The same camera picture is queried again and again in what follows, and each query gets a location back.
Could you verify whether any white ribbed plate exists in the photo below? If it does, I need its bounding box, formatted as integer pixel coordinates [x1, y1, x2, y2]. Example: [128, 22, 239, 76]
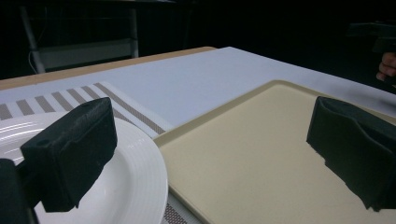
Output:
[0, 111, 169, 224]

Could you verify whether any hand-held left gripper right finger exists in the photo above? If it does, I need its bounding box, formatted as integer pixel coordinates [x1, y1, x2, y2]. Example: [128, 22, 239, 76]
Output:
[305, 95, 396, 213]

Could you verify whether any striped white brown placemat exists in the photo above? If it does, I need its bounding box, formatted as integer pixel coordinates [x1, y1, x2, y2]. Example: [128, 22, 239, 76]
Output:
[0, 81, 204, 224]

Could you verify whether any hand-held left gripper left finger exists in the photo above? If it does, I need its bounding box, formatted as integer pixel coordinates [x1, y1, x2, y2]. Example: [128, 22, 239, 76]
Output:
[20, 96, 119, 213]

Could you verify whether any beige plastic tray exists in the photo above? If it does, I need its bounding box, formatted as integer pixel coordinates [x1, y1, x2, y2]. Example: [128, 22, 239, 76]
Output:
[153, 79, 396, 224]

